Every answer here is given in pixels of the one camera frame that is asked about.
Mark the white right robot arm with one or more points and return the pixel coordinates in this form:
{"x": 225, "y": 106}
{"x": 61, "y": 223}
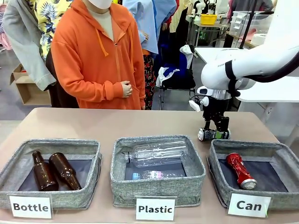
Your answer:
{"x": 252, "y": 63}

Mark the clear plastic storage boxes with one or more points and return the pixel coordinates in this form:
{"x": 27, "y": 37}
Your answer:
{"x": 240, "y": 23}

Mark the yellow floral shirt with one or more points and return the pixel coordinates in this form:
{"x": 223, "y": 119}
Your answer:
{"x": 47, "y": 16}

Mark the white paper roll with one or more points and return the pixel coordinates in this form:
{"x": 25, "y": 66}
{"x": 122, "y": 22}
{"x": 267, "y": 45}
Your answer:
{"x": 259, "y": 39}

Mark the blue cloth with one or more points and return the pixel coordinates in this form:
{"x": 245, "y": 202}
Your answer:
{"x": 180, "y": 63}

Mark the white sign reading Can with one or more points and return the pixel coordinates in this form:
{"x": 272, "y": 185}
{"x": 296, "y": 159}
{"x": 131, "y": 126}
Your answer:
{"x": 248, "y": 198}

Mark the crushed black white can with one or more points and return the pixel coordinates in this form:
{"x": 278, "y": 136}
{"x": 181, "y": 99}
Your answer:
{"x": 208, "y": 134}

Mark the small pink-label plastic bottle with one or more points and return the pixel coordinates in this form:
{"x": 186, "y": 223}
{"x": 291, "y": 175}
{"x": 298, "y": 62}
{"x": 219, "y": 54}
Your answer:
{"x": 154, "y": 175}

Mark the brown glass bottle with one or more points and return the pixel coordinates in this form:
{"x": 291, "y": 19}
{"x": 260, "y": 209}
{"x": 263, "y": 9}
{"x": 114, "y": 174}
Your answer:
{"x": 44, "y": 177}
{"x": 63, "y": 168}

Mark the person in orange hoodie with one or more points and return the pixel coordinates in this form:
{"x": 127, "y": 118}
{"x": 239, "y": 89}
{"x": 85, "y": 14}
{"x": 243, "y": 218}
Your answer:
{"x": 88, "y": 58}

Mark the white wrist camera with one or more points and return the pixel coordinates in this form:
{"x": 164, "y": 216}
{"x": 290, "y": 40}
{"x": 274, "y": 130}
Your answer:
{"x": 195, "y": 105}

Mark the grey hooded jacket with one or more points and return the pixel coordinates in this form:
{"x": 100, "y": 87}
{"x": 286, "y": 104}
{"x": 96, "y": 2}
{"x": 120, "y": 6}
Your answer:
{"x": 21, "y": 35}

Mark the white sign reading Plastic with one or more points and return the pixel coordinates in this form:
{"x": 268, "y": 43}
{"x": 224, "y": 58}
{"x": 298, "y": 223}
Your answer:
{"x": 155, "y": 201}

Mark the black chair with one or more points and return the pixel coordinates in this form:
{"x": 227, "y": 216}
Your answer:
{"x": 180, "y": 81}

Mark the person's right hand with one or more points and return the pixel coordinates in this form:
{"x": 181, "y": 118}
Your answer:
{"x": 127, "y": 89}

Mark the grey fabric basket bottle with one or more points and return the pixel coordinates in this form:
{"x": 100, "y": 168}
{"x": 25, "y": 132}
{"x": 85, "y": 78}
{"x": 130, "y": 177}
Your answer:
{"x": 70, "y": 198}

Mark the red floral black trousers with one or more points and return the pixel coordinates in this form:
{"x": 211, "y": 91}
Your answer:
{"x": 149, "y": 79}

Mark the person's left forearm orange sleeve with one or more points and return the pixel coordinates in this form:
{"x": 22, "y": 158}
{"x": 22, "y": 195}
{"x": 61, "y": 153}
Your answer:
{"x": 139, "y": 93}

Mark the light blue shirt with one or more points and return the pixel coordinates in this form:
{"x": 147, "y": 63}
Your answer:
{"x": 149, "y": 18}

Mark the white cloth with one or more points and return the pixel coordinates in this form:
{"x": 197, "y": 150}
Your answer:
{"x": 187, "y": 50}

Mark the grey fabric basket can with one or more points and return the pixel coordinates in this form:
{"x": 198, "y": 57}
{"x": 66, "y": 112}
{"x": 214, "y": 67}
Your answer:
{"x": 217, "y": 182}

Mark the grey metal table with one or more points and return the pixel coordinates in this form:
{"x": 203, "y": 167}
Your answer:
{"x": 210, "y": 26}

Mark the white face mask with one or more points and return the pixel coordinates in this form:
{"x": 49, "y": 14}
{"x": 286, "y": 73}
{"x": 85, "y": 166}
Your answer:
{"x": 99, "y": 3}

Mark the white sign reading Bottle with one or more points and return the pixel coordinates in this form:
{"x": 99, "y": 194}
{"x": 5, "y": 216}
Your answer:
{"x": 30, "y": 200}

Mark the open cardboard box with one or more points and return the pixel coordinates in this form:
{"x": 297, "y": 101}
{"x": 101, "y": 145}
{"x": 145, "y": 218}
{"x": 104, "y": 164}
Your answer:
{"x": 30, "y": 93}

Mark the dark brown garment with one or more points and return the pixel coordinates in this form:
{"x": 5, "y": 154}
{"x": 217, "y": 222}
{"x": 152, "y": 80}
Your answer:
{"x": 58, "y": 98}

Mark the grey fabric basket plastic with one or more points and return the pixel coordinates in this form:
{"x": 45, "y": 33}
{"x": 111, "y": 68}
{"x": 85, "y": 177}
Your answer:
{"x": 151, "y": 189}

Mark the crushed red can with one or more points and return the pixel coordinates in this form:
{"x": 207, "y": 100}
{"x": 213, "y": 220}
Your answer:
{"x": 238, "y": 168}

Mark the red checked garment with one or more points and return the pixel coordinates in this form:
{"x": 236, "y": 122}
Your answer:
{"x": 4, "y": 39}

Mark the large clear plastic bottle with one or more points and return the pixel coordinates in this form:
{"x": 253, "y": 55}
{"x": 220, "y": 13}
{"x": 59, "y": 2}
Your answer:
{"x": 158, "y": 154}

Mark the thin black pole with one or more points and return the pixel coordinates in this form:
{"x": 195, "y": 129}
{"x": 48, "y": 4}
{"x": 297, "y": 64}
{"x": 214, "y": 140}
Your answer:
{"x": 247, "y": 30}

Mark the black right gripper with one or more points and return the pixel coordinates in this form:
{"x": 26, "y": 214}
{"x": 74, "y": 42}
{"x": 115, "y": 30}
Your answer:
{"x": 215, "y": 109}

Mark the person's right forearm orange sleeve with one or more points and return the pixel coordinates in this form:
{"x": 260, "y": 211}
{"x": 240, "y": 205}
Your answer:
{"x": 100, "y": 89}

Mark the yellow plastic basket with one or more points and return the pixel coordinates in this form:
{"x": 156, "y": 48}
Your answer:
{"x": 208, "y": 19}

